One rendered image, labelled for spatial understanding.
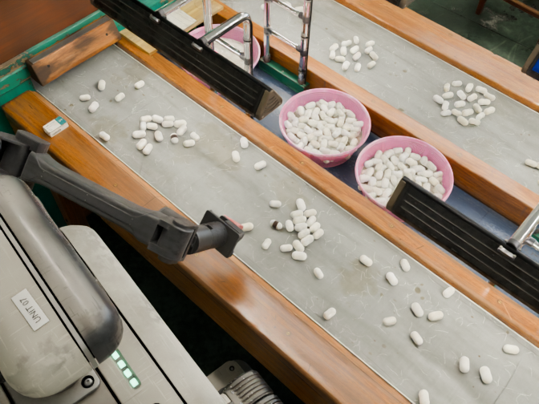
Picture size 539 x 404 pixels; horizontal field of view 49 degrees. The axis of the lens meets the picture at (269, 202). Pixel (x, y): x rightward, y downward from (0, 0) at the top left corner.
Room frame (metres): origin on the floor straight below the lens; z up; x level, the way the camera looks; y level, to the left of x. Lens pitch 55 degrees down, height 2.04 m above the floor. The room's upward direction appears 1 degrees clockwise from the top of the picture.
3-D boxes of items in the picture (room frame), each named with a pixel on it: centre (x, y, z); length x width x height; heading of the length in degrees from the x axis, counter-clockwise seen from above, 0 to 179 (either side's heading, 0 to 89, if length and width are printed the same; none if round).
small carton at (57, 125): (1.14, 0.61, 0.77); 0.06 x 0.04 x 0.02; 139
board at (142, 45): (1.63, 0.34, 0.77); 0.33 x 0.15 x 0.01; 139
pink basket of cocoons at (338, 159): (1.19, -0.16, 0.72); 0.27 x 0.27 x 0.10
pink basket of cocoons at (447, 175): (1.01, -0.37, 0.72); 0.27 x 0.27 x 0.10
